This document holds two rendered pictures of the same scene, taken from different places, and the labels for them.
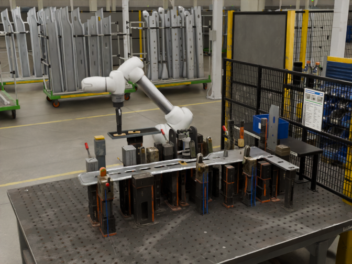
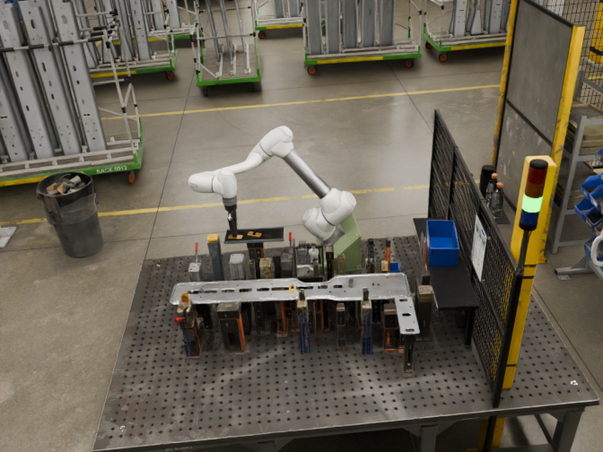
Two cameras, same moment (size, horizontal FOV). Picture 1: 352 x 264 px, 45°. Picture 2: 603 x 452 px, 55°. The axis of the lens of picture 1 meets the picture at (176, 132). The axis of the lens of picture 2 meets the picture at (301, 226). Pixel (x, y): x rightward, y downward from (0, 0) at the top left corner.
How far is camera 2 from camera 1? 1.75 m
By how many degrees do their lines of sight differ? 29
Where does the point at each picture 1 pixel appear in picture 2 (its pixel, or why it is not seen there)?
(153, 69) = (458, 19)
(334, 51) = not seen: outside the picture
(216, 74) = not seen: hidden behind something
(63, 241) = (148, 354)
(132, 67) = (275, 143)
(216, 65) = not seen: hidden behind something
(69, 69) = (333, 22)
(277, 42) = (557, 68)
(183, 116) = (338, 204)
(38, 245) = (125, 353)
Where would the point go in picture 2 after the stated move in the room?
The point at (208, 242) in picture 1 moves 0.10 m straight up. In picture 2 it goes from (278, 398) to (276, 386)
